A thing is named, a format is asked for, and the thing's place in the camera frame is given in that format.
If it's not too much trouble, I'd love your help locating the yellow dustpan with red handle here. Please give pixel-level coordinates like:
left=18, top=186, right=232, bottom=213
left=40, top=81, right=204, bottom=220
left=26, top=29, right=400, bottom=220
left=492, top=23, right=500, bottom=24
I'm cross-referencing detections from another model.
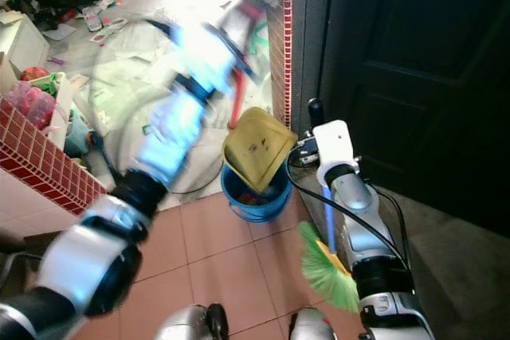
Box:
left=222, top=6, right=297, bottom=195

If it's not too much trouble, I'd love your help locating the green broom with blue handle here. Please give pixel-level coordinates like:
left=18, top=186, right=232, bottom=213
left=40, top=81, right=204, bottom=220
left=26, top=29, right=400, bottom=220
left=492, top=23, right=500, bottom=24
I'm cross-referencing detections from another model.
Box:
left=298, top=185, right=361, bottom=313

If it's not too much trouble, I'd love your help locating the green plastic stool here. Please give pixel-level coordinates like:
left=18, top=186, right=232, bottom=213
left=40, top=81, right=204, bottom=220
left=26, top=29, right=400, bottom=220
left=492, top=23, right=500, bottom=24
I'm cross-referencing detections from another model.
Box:
left=247, top=21, right=270, bottom=58

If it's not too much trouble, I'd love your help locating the blue plastic bucket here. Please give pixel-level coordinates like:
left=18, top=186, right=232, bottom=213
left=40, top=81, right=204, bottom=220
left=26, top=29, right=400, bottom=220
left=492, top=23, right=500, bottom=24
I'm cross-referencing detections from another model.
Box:
left=221, top=163, right=294, bottom=224

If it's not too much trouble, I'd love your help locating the black panelled door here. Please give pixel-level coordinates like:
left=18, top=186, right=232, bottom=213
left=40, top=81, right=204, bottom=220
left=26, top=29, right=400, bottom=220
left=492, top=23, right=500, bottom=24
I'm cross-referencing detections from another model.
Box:
left=319, top=0, right=510, bottom=237

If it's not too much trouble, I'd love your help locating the silver right robot leg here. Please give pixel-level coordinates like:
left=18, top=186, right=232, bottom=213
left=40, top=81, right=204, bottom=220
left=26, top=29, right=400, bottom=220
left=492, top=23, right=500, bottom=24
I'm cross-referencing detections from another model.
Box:
left=289, top=307, right=337, bottom=340

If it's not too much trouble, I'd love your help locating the silver robot leg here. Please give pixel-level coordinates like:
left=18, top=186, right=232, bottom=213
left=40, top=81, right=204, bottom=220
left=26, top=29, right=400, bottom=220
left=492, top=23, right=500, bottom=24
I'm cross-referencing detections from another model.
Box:
left=289, top=307, right=337, bottom=340
left=158, top=303, right=228, bottom=340

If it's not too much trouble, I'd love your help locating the white cabinet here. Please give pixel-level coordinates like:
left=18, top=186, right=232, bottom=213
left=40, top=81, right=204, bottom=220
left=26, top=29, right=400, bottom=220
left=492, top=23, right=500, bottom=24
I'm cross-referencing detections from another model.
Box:
left=0, top=12, right=50, bottom=94

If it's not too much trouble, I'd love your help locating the pink transparent storage box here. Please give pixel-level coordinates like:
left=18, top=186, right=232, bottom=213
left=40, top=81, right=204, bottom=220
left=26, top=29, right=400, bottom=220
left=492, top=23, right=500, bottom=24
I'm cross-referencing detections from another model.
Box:
left=6, top=81, right=65, bottom=130

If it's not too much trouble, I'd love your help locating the blue cloth toy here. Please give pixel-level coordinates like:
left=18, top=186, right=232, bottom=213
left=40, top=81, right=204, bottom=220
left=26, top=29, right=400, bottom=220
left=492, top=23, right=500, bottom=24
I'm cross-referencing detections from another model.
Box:
left=65, top=113, right=103, bottom=158

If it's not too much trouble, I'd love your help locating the silver left robot leg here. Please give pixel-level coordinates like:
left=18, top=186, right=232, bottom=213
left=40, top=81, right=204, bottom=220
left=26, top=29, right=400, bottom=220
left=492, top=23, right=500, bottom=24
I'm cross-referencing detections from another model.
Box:
left=158, top=303, right=228, bottom=340

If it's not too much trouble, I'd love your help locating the green plastic toy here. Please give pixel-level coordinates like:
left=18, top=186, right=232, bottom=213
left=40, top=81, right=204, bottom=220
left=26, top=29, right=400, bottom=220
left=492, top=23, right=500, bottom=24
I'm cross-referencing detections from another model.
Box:
left=33, top=73, right=66, bottom=96

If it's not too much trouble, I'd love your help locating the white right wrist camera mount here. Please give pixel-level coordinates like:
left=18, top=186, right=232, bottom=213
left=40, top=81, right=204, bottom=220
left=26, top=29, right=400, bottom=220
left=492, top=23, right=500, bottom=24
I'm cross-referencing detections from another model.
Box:
left=312, top=120, right=358, bottom=186

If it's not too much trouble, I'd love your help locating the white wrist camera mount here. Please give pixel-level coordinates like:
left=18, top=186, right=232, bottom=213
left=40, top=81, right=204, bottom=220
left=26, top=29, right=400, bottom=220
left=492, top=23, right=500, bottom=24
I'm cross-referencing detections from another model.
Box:
left=312, top=120, right=358, bottom=186
left=177, top=23, right=244, bottom=98

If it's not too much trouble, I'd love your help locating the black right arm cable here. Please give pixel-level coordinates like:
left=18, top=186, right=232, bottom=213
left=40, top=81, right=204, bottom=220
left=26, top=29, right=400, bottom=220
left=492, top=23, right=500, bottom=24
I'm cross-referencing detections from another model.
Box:
left=285, top=149, right=414, bottom=271

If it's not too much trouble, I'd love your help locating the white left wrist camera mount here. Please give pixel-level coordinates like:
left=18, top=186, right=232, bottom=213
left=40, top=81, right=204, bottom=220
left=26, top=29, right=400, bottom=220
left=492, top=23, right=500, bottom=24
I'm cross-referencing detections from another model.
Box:
left=177, top=23, right=244, bottom=98

